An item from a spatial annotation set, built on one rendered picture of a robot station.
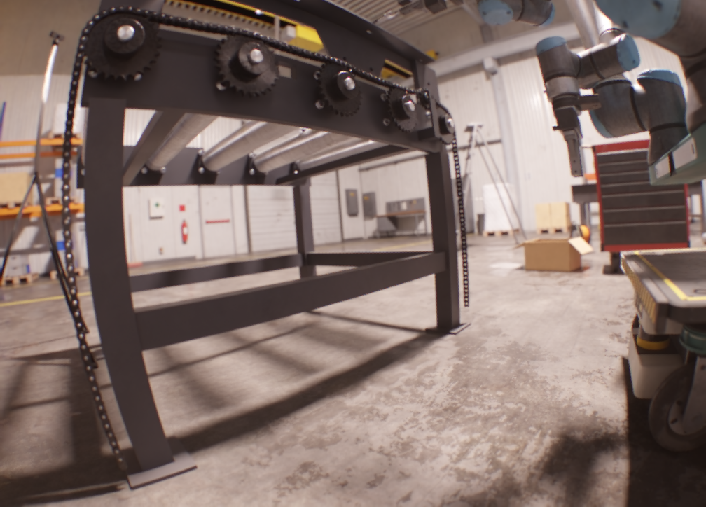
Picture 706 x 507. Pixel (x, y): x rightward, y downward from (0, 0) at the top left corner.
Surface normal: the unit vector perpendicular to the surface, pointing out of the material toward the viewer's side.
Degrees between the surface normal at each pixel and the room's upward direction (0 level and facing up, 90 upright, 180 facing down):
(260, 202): 90
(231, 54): 90
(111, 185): 90
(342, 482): 0
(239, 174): 90
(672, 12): 149
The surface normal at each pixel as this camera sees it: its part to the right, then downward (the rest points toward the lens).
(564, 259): -0.83, 0.09
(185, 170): 0.71, -0.03
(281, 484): -0.08, -1.00
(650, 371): -0.64, 0.08
